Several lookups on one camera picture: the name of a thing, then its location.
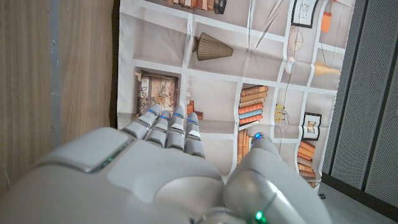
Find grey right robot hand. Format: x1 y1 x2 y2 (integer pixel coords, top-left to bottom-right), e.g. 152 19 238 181
0 103 335 224

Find printed bookshelf backdrop cloth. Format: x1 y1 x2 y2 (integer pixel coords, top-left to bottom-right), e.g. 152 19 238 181
116 0 357 189

